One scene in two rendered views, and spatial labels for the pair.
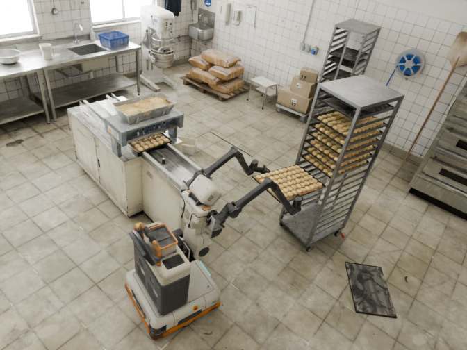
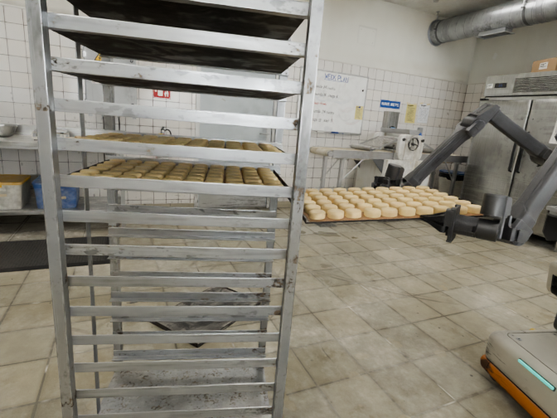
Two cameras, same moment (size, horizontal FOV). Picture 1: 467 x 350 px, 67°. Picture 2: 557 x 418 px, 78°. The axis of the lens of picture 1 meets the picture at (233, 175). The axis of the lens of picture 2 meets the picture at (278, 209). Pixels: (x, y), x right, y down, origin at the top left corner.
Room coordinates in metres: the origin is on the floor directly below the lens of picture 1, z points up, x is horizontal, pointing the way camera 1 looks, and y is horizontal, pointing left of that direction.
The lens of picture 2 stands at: (3.84, -0.19, 1.24)
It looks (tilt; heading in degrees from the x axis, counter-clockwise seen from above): 14 degrees down; 212
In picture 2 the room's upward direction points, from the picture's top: 5 degrees clockwise
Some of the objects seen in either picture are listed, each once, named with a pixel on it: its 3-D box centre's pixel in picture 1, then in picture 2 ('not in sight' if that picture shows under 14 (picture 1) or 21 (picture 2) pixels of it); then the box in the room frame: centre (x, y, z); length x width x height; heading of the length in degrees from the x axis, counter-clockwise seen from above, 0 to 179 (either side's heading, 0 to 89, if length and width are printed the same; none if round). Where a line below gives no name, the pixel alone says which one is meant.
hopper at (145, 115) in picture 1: (145, 109); not in sight; (3.10, 0.97, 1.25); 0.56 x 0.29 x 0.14; 139
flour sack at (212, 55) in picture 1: (220, 57); not in sight; (6.72, 0.61, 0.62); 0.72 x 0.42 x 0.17; 63
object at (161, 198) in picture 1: (173, 197); not in sight; (2.77, 0.59, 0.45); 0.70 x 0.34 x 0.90; 49
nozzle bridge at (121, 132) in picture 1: (145, 130); not in sight; (3.10, 0.97, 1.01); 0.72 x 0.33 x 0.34; 139
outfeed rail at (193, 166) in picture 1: (151, 132); not in sight; (3.28, 0.96, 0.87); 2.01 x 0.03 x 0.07; 49
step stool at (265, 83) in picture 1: (264, 91); not in sight; (6.40, -0.33, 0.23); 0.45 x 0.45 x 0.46; 48
